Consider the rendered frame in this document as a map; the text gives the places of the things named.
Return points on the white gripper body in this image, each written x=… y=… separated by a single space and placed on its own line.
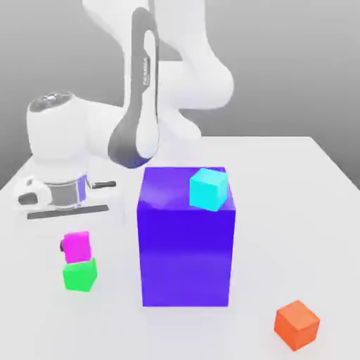
x=67 y=211

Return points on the small magenta cube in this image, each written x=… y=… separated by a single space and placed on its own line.
x=76 y=247

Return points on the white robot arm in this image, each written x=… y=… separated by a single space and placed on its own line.
x=59 y=132

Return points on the small green cube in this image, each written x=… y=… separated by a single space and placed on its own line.
x=79 y=276

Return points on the small cyan cube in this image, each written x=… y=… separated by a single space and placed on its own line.
x=206 y=189

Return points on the small orange cube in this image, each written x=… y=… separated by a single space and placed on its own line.
x=295 y=326

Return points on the large purple box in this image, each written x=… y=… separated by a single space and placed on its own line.
x=185 y=253

